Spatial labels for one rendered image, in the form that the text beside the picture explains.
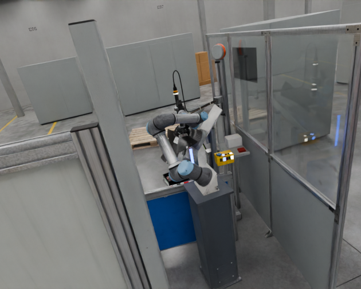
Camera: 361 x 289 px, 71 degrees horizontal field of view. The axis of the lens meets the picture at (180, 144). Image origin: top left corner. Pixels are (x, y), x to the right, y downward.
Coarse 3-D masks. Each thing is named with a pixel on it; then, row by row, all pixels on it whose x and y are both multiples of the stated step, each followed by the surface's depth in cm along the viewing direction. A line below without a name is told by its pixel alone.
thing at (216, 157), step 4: (220, 152) 235; (224, 152) 233; (228, 152) 232; (216, 156) 229; (224, 156) 227; (228, 156) 227; (216, 160) 230; (228, 160) 229; (232, 160) 230; (220, 164) 229; (224, 164) 230
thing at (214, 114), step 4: (212, 108) 277; (216, 108) 268; (220, 108) 259; (212, 112) 273; (216, 112) 263; (220, 112) 255; (208, 116) 278; (212, 116) 268; (216, 116) 259; (208, 120) 273; (212, 120) 264; (216, 120) 257; (204, 124) 278; (208, 124) 268; (212, 124) 259; (204, 128) 273; (208, 128) 264; (208, 132) 261
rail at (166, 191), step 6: (222, 174) 238; (228, 174) 238; (192, 180) 238; (228, 180) 241; (168, 186) 235; (174, 186) 234; (180, 186) 234; (144, 192) 233; (150, 192) 232; (156, 192) 232; (162, 192) 233; (168, 192) 234; (174, 192) 237; (180, 192) 237; (150, 198) 234
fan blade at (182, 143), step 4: (184, 136) 253; (188, 136) 251; (180, 140) 248; (184, 140) 245; (188, 140) 244; (192, 140) 241; (196, 140) 238; (180, 144) 243; (184, 144) 240; (188, 144) 238; (192, 144) 235; (180, 148) 239; (184, 148) 236; (176, 152) 238
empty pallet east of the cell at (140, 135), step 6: (168, 126) 600; (174, 126) 593; (132, 132) 603; (138, 132) 595; (144, 132) 591; (132, 138) 567; (138, 138) 564; (144, 138) 555; (150, 138) 551; (132, 144) 537; (150, 144) 538; (156, 144) 538
